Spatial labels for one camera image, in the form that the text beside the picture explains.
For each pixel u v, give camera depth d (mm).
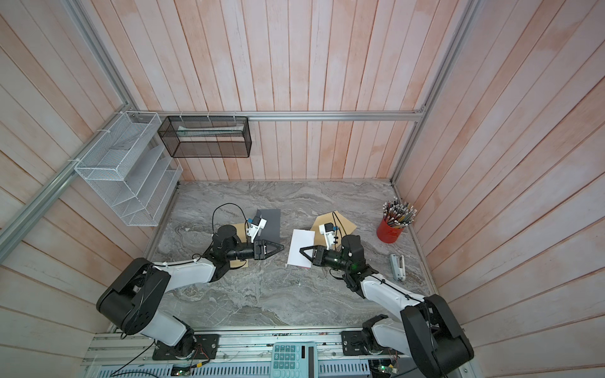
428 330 420
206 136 960
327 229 763
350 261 658
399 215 857
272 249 787
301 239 827
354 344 727
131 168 731
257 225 778
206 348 732
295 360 701
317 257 739
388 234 926
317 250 749
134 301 446
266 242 750
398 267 886
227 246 693
